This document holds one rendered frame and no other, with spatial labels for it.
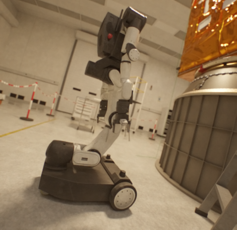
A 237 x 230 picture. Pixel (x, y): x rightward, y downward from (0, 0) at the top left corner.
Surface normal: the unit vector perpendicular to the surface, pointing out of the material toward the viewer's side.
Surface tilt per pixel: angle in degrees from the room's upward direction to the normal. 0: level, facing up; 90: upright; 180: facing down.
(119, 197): 90
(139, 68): 90
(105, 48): 115
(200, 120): 90
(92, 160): 90
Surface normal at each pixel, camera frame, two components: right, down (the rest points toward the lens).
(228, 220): -0.47, -0.21
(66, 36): 0.23, 0.04
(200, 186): -0.79, -0.22
